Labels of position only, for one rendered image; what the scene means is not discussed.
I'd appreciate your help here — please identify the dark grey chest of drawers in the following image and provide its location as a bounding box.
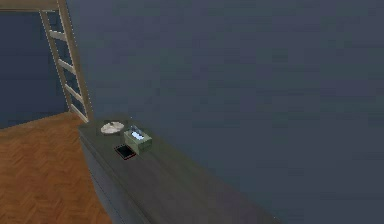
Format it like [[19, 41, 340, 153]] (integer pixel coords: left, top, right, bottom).
[[77, 115, 284, 224]]

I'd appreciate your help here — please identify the black phone with red rim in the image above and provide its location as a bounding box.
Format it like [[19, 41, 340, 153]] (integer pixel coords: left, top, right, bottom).
[[114, 144, 137, 161]]

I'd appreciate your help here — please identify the white round disc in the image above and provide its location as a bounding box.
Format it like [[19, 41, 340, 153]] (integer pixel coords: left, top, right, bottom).
[[100, 121, 126, 135]]

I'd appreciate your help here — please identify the green tissue box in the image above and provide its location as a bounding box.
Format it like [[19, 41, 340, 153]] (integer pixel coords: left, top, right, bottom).
[[123, 125, 153, 156]]

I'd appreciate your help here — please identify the pale wooden ladder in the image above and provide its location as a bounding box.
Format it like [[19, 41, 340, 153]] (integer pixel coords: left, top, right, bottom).
[[0, 0, 95, 124]]

